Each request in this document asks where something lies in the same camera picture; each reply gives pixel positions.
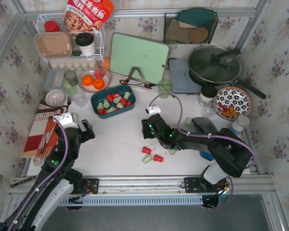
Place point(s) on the red snack bag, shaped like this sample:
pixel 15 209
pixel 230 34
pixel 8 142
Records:
pixel 87 15

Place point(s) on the grey blue cloth pad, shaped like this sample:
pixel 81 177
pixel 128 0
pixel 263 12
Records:
pixel 204 126

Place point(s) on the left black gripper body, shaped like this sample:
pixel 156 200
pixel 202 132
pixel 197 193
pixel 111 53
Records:
pixel 81 134

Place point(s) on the striped orange cloth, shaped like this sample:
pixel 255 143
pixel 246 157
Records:
pixel 42 137

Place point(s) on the mint green cutting board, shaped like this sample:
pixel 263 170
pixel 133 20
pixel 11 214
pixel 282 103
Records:
pixel 128 52

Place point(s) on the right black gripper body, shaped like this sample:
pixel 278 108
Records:
pixel 147 128

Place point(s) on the blue floral plate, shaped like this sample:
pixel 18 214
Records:
pixel 231 102

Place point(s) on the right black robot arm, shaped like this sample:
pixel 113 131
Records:
pixel 230 154

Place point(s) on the white cup black lid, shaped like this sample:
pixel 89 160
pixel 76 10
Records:
pixel 85 42

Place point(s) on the green glass cup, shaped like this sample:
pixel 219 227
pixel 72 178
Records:
pixel 164 86

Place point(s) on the black lid jar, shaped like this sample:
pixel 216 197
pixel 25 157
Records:
pixel 207 94

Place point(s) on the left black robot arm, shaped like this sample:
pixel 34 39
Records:
pixel 56 180

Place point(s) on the white wire rack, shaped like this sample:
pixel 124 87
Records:
pixel 99 38

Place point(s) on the white bottle silver cap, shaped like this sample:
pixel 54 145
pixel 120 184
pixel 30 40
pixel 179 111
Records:
pixel 240 124

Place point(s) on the black mesh organizer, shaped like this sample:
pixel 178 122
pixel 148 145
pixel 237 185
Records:
pixel 192 26

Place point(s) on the green tinted glass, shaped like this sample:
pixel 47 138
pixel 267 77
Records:
pixel 70 82

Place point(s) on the green capsule bottom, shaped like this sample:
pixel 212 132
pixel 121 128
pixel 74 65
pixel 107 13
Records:
pixel 147 159

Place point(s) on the small white colander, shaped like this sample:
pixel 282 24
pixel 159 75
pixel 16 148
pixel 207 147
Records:
pixel 55 98

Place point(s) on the black frying pan with lid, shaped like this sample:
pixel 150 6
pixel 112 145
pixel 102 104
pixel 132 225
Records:
pixel 218 66

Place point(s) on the red lid jar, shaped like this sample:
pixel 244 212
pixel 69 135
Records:
pixel 51 26

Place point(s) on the clear plastic cup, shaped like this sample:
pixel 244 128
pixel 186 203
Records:
pixel 79 98

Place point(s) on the green capsule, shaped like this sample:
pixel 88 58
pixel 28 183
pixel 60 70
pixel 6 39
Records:
pixel 188 121
pixel 172 151
pixel 106 104
pixel 147 159

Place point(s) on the egg tray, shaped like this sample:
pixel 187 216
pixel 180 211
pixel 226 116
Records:
pixel 74 65

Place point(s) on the fruit bowl plate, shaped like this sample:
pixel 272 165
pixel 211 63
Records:
pixel 94 80

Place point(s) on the beige food container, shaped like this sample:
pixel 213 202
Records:
pixel 54 44

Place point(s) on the teal storage basket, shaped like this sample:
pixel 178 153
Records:
pixel 121 94

